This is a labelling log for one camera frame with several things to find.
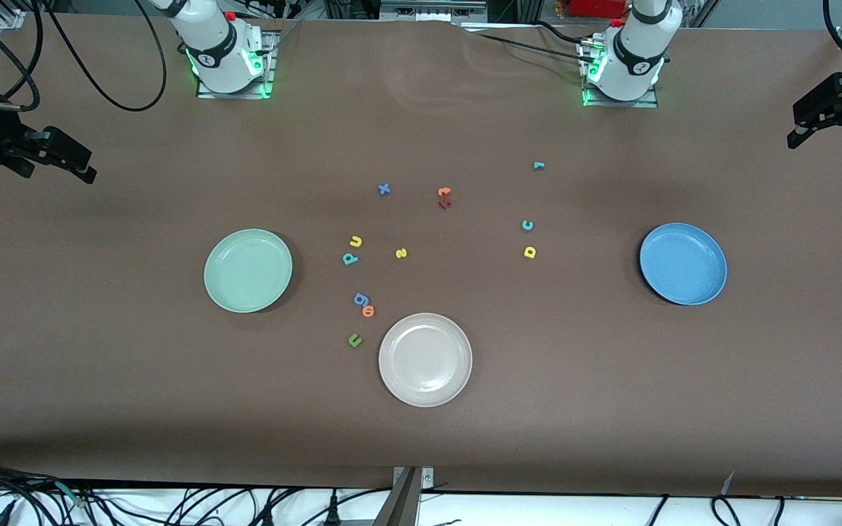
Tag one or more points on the green plate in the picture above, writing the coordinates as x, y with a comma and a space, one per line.
248, 270

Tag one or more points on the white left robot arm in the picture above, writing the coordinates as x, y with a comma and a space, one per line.
633, 55

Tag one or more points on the red box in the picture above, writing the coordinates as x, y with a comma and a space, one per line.
596, 7

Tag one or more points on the teal letter p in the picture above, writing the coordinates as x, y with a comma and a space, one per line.
349, 258

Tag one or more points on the grey power strip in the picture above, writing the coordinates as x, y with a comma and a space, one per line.
432, 11

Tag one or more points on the white tape scrap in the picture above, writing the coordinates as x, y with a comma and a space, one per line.
728, 483

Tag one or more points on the brown table cover sheet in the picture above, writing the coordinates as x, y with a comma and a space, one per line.
421, 438

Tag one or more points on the blue letter g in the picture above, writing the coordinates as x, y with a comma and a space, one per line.
361, 299

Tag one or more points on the metal table bracket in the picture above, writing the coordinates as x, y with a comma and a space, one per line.
406, 504

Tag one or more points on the blue plate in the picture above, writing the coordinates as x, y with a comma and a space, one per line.
683, 264

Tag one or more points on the green letter u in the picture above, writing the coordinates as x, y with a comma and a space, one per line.
354, 342

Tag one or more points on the beige plate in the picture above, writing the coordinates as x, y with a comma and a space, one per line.
425, 359

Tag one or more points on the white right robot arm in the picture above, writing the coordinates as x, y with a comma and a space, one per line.
216, 51

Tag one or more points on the black power plug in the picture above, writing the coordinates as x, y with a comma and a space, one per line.
332, 511

